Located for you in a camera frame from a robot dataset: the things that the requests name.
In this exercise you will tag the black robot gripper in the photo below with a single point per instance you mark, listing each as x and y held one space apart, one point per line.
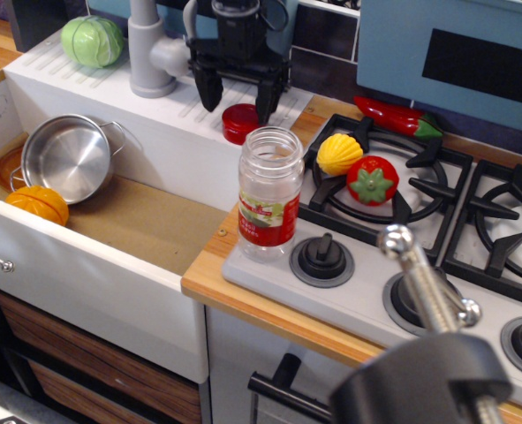
240 50

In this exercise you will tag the red plastic jar cap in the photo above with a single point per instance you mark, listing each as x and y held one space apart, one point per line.
238 121

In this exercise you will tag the grey toy faucet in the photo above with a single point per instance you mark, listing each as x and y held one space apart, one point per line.
156 59

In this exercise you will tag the clear plastic spice jar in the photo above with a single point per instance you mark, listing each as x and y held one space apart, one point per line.
270 175

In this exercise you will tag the black left burner grate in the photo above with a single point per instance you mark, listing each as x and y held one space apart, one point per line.
431 180

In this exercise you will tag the black burner grate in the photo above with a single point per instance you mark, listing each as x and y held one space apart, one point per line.
486 245
431 180

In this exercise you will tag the green toy cabbage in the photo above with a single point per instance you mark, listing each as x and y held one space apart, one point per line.
92 41

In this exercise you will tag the red toy tomato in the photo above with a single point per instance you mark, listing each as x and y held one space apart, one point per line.
372 180

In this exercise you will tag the red toy chili pepper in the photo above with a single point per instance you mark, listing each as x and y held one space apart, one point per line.
399 119

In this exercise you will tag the stainless steel pot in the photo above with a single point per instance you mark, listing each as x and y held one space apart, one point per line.
70 154

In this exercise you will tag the black left stove knob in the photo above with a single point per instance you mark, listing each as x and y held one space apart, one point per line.
322 262

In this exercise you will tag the orange toy pumpkin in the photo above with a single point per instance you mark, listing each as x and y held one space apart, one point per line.
41 201

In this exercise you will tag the light blue toy microwave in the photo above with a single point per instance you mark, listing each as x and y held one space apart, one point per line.
463 56

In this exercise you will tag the orange plastic lid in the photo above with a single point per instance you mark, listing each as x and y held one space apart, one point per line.
10 173

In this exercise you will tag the black middle stove knob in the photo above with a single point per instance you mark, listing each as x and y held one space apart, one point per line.
400 306

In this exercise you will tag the black right burner grate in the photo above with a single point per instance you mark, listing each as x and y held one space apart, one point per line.
486 245

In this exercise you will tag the upper wooden drawer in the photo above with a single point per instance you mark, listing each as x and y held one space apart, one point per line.
29 334

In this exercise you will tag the wooden drawer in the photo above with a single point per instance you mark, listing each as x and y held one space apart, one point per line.
29 334
97 407

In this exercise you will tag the grey clamp with chrome screw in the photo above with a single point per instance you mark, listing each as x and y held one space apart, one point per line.
445 376

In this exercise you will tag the lower wooden drawer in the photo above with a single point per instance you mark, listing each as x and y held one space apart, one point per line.
97 407

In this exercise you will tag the chrome towel rail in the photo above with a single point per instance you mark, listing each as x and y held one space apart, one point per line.
6 266

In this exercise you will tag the black oven door handle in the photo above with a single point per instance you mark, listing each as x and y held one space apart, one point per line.
273 400

